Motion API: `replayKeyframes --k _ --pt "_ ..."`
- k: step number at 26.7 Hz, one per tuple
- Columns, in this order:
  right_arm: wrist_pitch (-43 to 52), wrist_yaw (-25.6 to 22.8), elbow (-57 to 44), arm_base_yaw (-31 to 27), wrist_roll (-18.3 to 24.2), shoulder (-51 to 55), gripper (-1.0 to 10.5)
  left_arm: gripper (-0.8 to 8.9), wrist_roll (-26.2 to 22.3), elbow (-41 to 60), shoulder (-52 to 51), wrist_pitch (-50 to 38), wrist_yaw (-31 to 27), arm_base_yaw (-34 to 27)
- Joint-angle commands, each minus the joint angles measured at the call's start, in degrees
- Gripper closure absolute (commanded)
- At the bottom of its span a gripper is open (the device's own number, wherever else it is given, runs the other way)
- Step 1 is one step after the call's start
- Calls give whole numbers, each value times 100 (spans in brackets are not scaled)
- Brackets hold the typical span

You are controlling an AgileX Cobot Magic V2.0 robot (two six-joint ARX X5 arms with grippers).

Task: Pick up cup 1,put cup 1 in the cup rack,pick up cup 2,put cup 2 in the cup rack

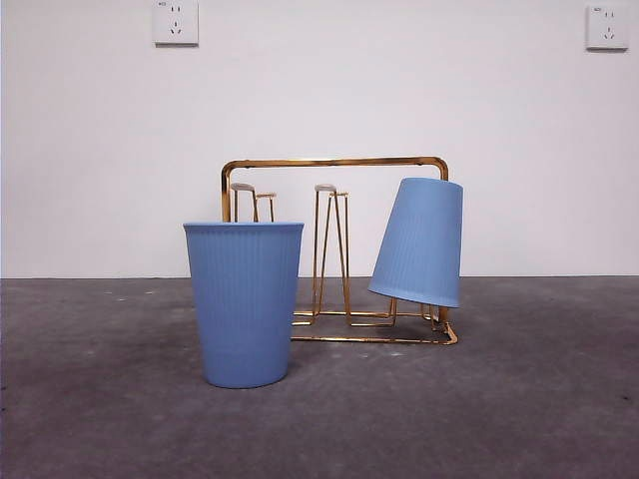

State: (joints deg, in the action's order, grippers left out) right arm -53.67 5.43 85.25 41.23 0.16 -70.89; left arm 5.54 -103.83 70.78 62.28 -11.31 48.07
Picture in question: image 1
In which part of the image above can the gold wire cup rack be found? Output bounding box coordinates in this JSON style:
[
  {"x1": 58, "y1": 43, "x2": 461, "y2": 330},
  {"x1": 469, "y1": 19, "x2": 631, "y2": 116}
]
[{"x1": 220, "y1": 156, "x2": 459, "y2": 346}]

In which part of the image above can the blue ribbed plastic cup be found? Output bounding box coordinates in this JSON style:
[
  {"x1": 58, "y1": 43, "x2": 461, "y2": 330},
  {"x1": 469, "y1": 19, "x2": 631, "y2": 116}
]
[
  {"x1": 366, "y1": 177, "x2": 464, "y2": 309},
  {"x1": 182, "y1": 221, "x2": 306, "y2": 389}
]

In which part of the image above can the white wall socket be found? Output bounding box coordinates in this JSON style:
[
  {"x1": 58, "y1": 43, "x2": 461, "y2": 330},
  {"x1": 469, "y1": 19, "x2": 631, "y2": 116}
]
[
  {"x1": 585, "y1": 4, "x2": 629, "y2": 52},
  {"x1": 152, "y1": 0, "x2": 200, "y2": 49}
]

